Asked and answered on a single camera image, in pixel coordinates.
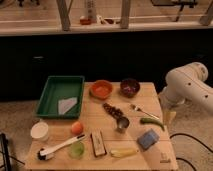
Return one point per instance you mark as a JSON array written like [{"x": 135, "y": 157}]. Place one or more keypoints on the grey folded cloth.
[{"x": 64, "y": 105}]

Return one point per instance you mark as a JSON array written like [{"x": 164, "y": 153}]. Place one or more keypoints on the brown grape bunch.
[{"x": 113, "y": 111}]

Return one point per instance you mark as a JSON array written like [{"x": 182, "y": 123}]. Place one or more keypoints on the brown white eraser block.
[{"x": 98, "y": 144}]

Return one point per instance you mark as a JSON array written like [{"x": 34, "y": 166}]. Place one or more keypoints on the blue sponge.
[{"x": 148, "y": 139}]

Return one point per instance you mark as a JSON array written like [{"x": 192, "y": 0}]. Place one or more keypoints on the purple bowl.
[{"x": 129, "y": 87}]

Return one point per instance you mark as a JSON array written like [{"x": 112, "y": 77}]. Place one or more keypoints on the white dish brush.
[{"x": 45, "y": 153}]

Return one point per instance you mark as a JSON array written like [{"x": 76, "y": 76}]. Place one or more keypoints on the black stand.
[{"x": 5, "y": 153}]

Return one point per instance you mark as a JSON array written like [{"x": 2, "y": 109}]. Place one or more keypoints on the green chili pepper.
[{"x": 152, "y": 121}]

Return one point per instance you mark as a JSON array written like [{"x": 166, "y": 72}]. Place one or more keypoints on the green plastic tray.
[{"x": 61, "y": 88}]

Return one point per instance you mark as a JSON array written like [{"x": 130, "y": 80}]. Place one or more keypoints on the orange bowl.
[{"x": 101, "y": 89}]

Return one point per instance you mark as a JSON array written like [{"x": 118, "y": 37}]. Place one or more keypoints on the white round container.
[{"x": 40, "y": 131}]

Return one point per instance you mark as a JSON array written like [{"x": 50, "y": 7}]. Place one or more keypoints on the green cup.
[{"x": 76, "y": 150}]

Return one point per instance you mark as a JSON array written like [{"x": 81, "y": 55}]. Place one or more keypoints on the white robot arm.
[{"x": 187, "y": 83}]

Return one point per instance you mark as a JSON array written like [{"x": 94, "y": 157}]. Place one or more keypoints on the orange fruit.
[{"x": 77, "y": 128}]

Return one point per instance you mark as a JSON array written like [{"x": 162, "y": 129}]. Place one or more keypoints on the red object on shelf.
[{"x": 84, "y": 21}]

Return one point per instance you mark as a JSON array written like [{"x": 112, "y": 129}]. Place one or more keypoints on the metal measuring cup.
[{"x": 122, "y": 124}]

